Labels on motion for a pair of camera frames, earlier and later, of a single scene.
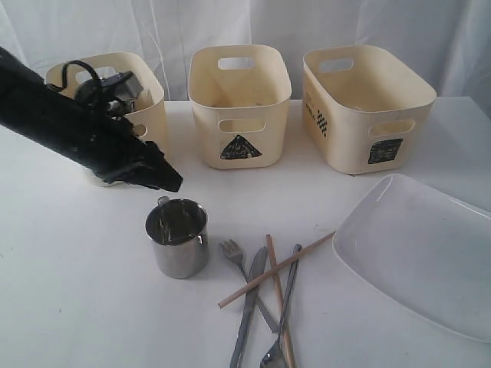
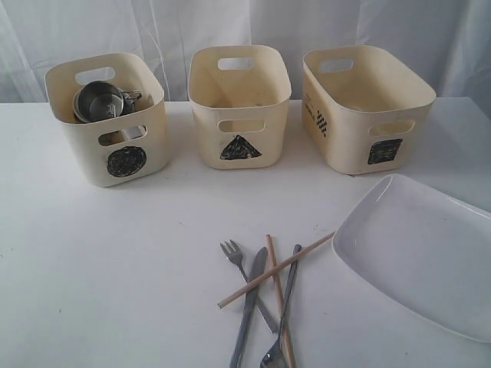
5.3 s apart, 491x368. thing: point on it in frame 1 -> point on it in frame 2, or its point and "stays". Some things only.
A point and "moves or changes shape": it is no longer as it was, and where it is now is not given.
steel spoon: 274,356 stays
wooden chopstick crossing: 222,303 stays
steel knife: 258,268 stays
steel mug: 89,93 moves or changes shape
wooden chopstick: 290,356 stays
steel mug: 178,228 -> 101,100
